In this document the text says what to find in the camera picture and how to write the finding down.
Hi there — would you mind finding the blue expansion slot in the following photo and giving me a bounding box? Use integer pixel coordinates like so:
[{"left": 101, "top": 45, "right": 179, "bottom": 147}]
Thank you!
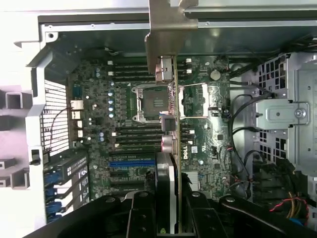
[{"left": 109, "top": 160, "right": 157, "bottom": 169}]

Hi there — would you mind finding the silver drive bay cage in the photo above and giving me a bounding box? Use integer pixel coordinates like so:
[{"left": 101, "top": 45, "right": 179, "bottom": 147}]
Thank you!
[{"left": 254, "top": 51, "right": 317, "bottom": 179}]

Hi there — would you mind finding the grey plastic parts rack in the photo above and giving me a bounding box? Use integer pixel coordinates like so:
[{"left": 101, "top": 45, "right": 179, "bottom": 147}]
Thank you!
[{"left": 0, "top": 85, "right": 33, "bottom": 191}]

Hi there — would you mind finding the CPU socket with metal frame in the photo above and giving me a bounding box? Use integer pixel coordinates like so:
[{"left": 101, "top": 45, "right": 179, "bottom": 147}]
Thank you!
[{"left": 130, "top": 82, "right": 216, "bottom": 124}]

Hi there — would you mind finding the red and yellow wire bundle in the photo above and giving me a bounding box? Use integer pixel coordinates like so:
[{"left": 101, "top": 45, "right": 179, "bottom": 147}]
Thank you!
[{"left": 269, "top": 192, "right": 311, "bottom": 227}]

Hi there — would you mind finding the open grey PC case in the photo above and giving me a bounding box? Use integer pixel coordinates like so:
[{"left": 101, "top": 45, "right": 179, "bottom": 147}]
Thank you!
[{"left": 14, "top": 9, "right": 317, "bottom": 238}]

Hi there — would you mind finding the green motherboard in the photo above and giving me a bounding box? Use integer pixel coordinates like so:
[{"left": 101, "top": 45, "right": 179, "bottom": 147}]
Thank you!
[{"left": 66, "top": 55, "right": 233, "bottom": 202}]

